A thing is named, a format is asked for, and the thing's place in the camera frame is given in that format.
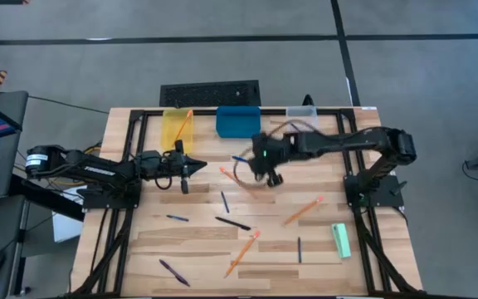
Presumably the mint green eraser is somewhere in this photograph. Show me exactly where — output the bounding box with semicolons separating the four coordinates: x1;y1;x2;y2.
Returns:
331;223;353;259

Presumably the purple pen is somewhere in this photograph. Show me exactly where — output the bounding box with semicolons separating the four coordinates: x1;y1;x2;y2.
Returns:
159;259;191;287

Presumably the black keyboard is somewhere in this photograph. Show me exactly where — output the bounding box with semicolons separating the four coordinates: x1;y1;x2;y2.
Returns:
159;79;262;109

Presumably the black floor cable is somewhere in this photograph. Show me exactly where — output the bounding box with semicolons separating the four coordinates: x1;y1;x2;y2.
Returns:
27;95;110;115

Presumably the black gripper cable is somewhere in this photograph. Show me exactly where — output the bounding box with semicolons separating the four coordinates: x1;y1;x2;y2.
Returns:
268;118;319;139
154;174;173;191

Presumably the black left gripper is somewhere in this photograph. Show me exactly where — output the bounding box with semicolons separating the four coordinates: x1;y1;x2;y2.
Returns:
134;140;207;195

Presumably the black diagonal bar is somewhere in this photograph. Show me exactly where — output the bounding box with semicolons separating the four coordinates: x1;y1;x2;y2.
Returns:
8;174;86;222

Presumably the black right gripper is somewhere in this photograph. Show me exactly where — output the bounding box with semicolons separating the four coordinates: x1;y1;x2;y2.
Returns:
250;132;294;187

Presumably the black aluminium table frame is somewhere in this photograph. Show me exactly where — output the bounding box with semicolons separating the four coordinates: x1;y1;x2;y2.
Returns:
71;106;427;299

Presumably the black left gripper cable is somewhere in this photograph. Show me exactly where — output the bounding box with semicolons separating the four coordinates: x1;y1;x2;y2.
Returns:
154;174;173;191

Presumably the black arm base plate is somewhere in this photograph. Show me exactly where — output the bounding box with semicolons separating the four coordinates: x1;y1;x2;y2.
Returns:
344;174;405;208
81;182;143;209

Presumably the blue plastic bin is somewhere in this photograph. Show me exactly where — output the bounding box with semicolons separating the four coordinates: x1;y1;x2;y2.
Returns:
215;105;261;140

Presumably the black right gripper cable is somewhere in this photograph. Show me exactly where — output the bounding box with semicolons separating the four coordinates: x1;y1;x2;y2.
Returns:
268;118;319;139

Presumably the clear plastic bin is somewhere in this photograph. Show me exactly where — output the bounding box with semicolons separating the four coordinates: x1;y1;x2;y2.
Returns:
285;105;319;130

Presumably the white box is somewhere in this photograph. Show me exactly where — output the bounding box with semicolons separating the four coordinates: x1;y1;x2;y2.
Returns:
51;186;85;243

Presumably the orange pencil pink eraser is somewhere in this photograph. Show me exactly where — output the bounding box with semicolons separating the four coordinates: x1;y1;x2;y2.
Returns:
218;166;260;199
282;196;325;228
174;110;193;142
224;230;261;278

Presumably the yellow translucent bin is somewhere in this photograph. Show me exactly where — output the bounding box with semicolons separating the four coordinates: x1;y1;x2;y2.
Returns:
159;108;195;153

